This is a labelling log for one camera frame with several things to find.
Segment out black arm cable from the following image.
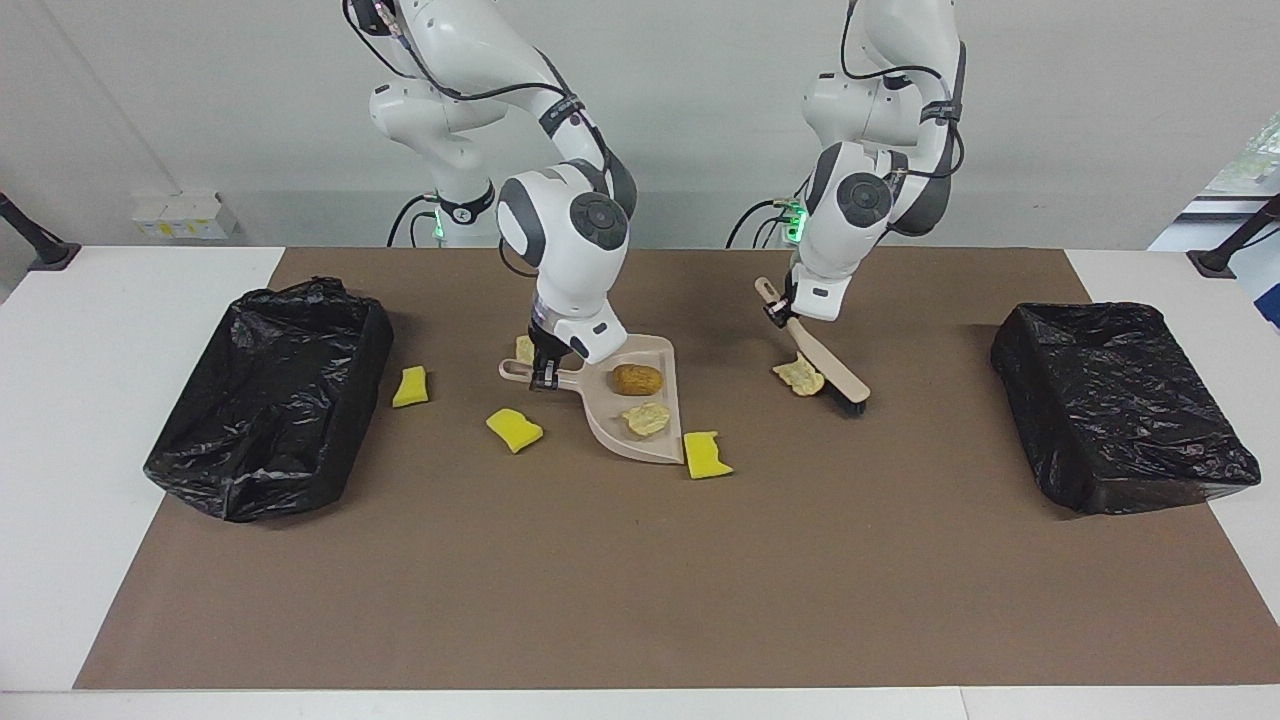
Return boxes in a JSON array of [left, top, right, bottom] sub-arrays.
[[840, 0, 969, 181], [343, 0, 613, 171]]

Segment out black bag lined bin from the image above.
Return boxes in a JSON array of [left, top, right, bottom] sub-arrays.
[[990, 300, 1263, 517], [143, 277, 395, 524]]

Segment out beige plastic dustpan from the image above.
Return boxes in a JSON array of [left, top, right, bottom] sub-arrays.
[[498, 335, 686, 466]]

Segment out wedge yellow sponge piece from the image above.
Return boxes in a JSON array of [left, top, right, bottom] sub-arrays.
[[486, 408, 545, 455]]

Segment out notched yellow sponge piece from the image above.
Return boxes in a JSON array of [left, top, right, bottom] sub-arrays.
[[683, 430, 734, 481]]

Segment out blue white box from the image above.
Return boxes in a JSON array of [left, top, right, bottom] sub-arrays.
[[1235, 248, 1280, 329]]

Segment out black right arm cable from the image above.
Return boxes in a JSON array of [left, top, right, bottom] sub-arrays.
[[343, 0, 613, 171]]

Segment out brown paper table mat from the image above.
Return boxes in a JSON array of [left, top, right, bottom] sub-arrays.
[[73, 247, 1280, 691]]

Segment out white wall power strip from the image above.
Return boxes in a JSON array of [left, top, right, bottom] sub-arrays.
[[131, 192, 239, 241]]

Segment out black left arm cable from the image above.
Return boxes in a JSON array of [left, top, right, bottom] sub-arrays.
[[840, 0, 969, 181]]

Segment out brown bread roll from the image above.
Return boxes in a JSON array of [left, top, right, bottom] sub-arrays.
[[611, 363, 665, 398]]

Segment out black base cable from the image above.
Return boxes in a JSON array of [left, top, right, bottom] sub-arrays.
[[387, 192, 443, 249], [727, 180, 811, 249]]

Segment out beige hand brush black bristles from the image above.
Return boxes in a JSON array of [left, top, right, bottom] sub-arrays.
[[754, 277, 872, 418]]

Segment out black right base cable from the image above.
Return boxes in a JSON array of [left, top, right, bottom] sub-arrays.
[[387, 192, 443, 249]]

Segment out black clamp stand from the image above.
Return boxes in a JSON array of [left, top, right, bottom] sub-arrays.
[[1187, 195, 1280, 279], [0, 192, 82, 272]]

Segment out window with green foliage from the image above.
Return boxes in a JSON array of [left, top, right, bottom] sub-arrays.
[[1205, 110, 1280, 196]]

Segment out black left base cable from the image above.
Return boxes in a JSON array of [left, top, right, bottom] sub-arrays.
[[727, 180, 811, 249]]

